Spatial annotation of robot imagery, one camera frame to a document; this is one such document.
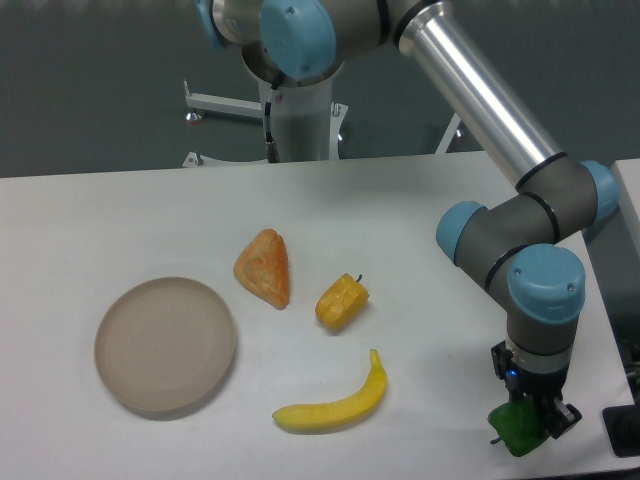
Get yellow toy banana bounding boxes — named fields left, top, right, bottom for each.
left=272, top=349, right=388, bottom=434

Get black device at edge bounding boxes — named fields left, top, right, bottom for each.
left=602, top=404, right=639, bottom=458

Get black cable on pedestal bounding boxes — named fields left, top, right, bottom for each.
left=263, top=74, right=286, bottom=164

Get beige round plate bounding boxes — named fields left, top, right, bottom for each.
left=94, top=277, right=237, bottom=420

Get yellow toy pepper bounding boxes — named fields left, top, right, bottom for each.
left=315, top=273, right=369, bottom=331

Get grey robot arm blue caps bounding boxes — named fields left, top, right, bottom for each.
left=195, top=1, right=618, bottom=438

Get orange toy sandwich triangle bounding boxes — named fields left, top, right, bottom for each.
left=233, top=229, right=290, bottom=310

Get green toy pepper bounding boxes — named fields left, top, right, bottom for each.
left=487, top=396, right=549, bottom=457

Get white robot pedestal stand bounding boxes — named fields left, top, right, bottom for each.
left=180, top=44, right=466, bottom=169

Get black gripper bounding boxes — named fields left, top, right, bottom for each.
left=491, top=339, right=582, bottom=439

